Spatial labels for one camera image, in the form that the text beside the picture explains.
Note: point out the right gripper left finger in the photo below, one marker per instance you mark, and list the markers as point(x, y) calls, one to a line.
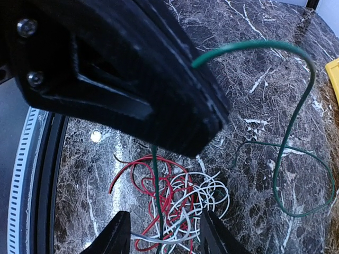
point(115, 237)

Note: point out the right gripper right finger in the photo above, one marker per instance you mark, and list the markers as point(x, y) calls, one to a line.
point(215, 237)

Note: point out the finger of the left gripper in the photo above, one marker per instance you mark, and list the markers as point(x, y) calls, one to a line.
point(124, 64)

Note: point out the right yellow plastic bin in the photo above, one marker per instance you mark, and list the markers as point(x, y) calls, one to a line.
point(332, 69)

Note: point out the black front rail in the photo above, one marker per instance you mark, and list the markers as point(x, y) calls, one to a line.
point(54, 135)

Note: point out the white slotted cable duct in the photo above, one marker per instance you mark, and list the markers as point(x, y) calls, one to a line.
point(21, 190)

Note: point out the right black frame post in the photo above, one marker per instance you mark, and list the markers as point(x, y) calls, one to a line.
point(312, 4)

